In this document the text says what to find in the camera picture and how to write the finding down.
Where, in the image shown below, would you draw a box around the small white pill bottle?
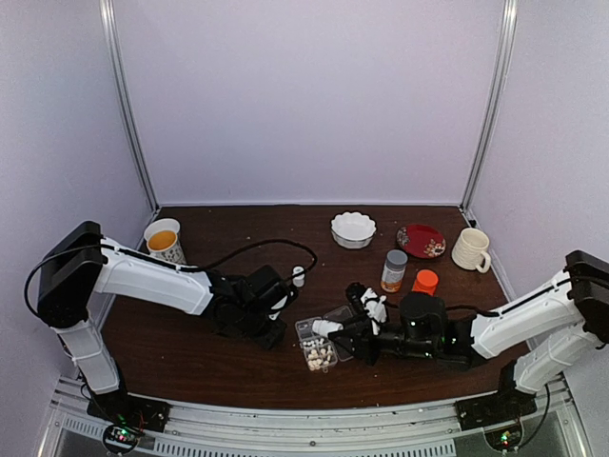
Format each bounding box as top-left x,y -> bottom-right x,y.
291,266 -> 305,288

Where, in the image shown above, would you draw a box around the grey capped vitamin bottle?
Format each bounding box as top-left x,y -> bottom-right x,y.
381,249 -> 408,293

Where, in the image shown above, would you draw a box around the aluminium frame post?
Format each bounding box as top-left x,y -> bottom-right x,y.
99,0 -> 160,213
460,0 -> 519,220

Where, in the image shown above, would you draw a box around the black camera cable left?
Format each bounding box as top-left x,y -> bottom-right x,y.
189,237 -> 318,287

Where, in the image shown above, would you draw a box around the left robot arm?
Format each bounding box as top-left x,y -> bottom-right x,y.
23,221 -> 298,423

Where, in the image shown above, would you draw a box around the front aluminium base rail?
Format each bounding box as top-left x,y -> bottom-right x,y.
37,366 -> 586,457

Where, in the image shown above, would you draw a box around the orange pill bottle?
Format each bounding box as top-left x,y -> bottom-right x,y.
412,269 -> 439,296

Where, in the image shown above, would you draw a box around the white pills in organizer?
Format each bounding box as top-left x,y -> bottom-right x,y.
307,358 -> 332,372

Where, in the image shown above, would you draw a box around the aluminium frame post right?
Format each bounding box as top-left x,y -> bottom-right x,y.
460,0 -> 519,220

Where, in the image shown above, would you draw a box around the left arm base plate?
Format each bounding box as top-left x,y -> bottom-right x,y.
87,390 -> 170,432

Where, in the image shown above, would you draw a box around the cream ribbed ceramic mug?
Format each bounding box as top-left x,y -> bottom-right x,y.
451,228 -> 491,273

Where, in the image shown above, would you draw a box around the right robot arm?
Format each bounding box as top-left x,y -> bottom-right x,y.
313,250 -> 608,421

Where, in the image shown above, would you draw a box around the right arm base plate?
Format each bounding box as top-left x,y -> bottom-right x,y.
455,392 -> 538,431

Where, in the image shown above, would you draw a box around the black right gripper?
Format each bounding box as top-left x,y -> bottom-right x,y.
329,315 -> 438,367

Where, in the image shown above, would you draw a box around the red floral saucer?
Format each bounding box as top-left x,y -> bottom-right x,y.
396,224 -> 446,260

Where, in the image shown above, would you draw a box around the white pills group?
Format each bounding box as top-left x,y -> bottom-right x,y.
302,338 -> 325,348
306,348 -> 334,360

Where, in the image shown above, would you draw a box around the clear plastic pill organizer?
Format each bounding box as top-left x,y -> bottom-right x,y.
295,306 -> 353,372

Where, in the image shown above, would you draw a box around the floral mug yellow inside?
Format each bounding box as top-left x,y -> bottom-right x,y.
144,218 -> 187,265

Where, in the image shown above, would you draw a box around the aluminium frame post left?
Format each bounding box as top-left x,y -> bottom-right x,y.
99,0 -> 160,213

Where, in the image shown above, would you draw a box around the white fluted ceramic bowl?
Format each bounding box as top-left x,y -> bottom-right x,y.
330,211 -> 377,249

